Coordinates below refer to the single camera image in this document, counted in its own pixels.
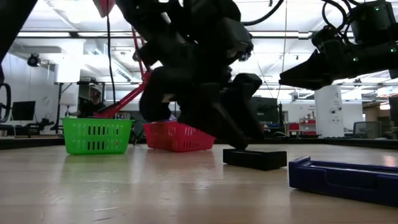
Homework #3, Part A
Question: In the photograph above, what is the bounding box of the dark blue staple box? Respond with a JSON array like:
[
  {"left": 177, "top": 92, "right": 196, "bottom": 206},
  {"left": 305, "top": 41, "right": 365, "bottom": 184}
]
[{"left": 288, "top": 156, "right": 398, "bottom": 207}]

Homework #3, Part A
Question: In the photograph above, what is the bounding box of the black staple box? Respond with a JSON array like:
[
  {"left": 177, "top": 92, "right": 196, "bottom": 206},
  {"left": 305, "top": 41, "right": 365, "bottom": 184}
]
[{"left": 222, "top": 148, "right": 288, "bottom": 172}]

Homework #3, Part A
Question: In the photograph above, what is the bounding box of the person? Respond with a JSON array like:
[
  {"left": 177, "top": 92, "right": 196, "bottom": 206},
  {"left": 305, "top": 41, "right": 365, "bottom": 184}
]
[{"left": 68, "top": 92, "right": 106, "bottom": 118}]

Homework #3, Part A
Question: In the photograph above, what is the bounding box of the black metal table frame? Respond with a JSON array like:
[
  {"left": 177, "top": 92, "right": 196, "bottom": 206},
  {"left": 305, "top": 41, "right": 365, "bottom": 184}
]
[{"left": 0, "top": 136, "right": 398, "bottom": 151}]

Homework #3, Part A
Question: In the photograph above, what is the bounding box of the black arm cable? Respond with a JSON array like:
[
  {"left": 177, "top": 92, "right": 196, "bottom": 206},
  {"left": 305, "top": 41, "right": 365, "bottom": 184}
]
[
  {"left": 322, "top": 0, "right": 356, "bottom": 31},
  {"left": 0, "top": 82, "right": 12, "bottom": 124}
]

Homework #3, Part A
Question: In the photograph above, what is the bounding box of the green plastic basket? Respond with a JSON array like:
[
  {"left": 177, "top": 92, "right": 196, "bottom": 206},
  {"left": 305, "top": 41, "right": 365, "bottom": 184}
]
[{"left": 62, "top": 117, "right": 135, "bottom": 156}]

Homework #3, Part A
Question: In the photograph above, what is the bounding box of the red plastic basket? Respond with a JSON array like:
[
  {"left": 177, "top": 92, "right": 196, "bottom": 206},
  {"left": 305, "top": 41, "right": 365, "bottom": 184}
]
[{"left": 143, "top": 120, "right": 217, "bottom": 153}]

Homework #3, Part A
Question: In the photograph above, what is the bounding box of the black overhead frame beam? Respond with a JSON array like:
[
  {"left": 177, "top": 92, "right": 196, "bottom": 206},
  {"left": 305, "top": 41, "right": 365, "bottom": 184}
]
[{"left": 17, "top": 30, "right": 312, "bottom": 39}]

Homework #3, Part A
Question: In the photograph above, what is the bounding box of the red desk lamp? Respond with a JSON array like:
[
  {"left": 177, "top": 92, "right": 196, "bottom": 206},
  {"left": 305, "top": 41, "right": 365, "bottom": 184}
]
[{"left": 92, "top": 0, "right": 153, "bottom": 119}]

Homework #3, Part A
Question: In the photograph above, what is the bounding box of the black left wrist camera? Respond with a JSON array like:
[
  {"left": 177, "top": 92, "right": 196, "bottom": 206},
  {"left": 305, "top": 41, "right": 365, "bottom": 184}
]
[{"left": 222, "top": 17, "right": 254, "bottom": 62}]

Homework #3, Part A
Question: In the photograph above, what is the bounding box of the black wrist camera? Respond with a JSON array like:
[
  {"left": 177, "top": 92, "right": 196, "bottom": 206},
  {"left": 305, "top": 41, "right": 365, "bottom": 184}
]
[
  {"left": 222, "top": 17, "right": 254, "bottom": 62},
  {"left": 350, "top": 0, "right": 398, "bottom": 44}
]

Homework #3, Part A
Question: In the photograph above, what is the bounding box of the white box on stand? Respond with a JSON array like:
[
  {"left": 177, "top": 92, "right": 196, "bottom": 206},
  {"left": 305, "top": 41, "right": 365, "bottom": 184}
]
[{"left": 53, "top": 58, "right": 81, "bottom": 84}]

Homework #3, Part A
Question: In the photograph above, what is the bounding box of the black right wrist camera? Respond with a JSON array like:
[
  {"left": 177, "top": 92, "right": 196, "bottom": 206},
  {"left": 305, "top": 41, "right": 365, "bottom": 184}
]
[{"left": 350, "top": 0, "right": 398, "bottom": 44}]

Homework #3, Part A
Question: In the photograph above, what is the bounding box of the white round pillar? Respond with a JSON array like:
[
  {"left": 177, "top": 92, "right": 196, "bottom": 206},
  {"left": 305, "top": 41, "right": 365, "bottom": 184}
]
[{"left": 314, "top": 85, "right": 345, "bottom": 139}]

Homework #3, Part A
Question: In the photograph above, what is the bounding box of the black ceiling spotlight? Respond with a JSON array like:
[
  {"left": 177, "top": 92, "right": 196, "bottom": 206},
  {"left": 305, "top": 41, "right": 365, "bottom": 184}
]
[{"left": 27, "top": 53, "right": 42, "bottom": 68}]

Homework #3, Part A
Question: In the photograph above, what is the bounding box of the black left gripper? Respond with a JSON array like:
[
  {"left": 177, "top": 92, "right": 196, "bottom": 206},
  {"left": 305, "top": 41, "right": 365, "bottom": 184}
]
[{"left": 138, "top": 61, "right": 266, "bottom": 150}]

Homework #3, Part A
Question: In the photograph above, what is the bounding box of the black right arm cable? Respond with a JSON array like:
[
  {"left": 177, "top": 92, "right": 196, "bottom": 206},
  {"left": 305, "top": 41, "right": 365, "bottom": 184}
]
[{"left": 322, "top": 0, "right": 356, "bottom": 31}]

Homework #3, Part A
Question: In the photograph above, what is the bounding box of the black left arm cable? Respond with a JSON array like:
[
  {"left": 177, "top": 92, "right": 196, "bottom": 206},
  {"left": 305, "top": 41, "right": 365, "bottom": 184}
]
[{"left": 0, "top": 82, "right": 12, "bottom": 124}]

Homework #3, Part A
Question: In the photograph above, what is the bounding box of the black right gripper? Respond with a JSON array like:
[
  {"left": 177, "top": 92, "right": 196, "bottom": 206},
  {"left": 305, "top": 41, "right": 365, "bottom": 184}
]
[{"left": 279, "top": 24, "right": 386, "bottom": 91}]

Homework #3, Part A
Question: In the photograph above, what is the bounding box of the red storage bin rack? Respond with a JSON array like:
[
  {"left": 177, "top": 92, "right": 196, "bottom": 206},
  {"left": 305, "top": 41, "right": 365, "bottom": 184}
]
[{"left": 287, "top": 117, "right": 318, "bottom": 136}]

